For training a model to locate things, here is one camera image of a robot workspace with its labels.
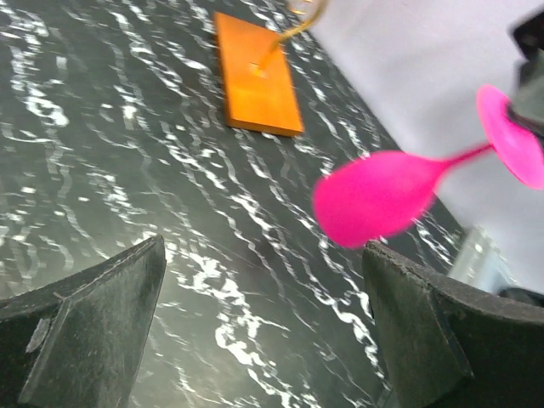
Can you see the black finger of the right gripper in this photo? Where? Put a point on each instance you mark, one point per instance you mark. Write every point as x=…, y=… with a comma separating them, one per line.
x=526, y=105

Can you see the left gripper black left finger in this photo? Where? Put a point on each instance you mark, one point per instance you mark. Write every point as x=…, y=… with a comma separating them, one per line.
x=79, y=342

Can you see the magenta wine glass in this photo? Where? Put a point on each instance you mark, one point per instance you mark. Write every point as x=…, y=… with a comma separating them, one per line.
x=384, y=193

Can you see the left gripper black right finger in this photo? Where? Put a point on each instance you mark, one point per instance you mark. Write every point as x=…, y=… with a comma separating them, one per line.
x=448, y=344

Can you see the gold wire glass rack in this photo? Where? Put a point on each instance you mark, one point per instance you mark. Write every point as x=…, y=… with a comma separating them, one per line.
x=258, y=89

